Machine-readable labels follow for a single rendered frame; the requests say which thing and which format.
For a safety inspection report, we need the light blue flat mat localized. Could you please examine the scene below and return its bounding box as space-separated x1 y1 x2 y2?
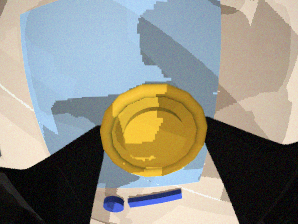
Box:
20 0 222 189

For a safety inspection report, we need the yellow plate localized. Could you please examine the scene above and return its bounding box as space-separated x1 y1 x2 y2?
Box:
100 83 208 176

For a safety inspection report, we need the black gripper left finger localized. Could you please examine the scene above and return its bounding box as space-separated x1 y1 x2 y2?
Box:
0 125 104 224

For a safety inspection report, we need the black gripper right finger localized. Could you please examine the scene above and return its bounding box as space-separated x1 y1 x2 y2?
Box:
205 116 298 224

